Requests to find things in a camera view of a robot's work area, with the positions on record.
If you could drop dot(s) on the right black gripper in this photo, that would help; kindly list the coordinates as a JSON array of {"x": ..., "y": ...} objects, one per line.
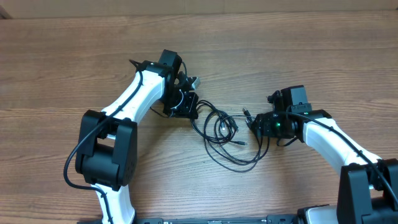
[{"x": 263, "y": 123}]

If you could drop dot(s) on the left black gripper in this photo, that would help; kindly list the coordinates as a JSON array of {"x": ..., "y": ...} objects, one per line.
[{"x": 189, "y": 110}]

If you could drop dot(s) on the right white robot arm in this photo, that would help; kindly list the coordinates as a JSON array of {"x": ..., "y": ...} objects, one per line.
[{"x": 367, "y": 191}]

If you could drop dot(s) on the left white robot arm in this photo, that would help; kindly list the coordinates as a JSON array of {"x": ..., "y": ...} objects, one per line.
[{"x": 106, "y": 153}]

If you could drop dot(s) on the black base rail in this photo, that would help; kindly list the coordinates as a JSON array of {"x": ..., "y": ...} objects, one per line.
[{"x": 217, "y": 220}]

